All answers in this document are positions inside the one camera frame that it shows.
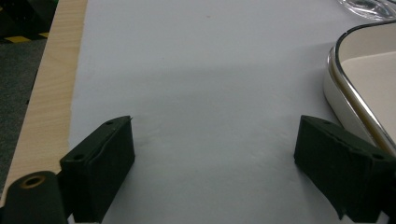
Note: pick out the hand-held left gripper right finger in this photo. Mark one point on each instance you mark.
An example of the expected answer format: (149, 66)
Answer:
(345, 174)

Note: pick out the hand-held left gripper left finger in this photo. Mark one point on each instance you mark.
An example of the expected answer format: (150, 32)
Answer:
(99, 168)

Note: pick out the white square plate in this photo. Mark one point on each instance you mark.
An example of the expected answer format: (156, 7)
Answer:
(373, 81)

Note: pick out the white paper sheet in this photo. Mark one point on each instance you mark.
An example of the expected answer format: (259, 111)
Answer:
(202, 93)

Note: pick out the black stand base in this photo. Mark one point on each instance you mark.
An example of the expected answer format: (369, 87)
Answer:
(25, 18)

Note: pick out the clear drinking glass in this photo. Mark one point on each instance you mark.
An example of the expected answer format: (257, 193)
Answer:
(367, 7)

